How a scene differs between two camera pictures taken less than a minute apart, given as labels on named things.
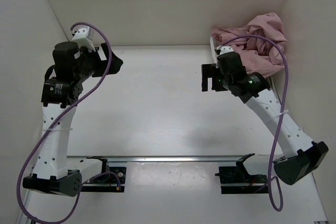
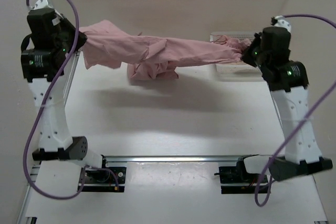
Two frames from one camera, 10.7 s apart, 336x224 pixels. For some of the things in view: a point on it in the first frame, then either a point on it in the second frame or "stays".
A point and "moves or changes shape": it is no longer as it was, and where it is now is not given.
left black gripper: (103, 65) → (65, 23)
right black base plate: (236, 180) stays
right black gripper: (208, 71) → (245, 56)
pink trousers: (258, 56) moves or changes shape
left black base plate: (111, 179) stays
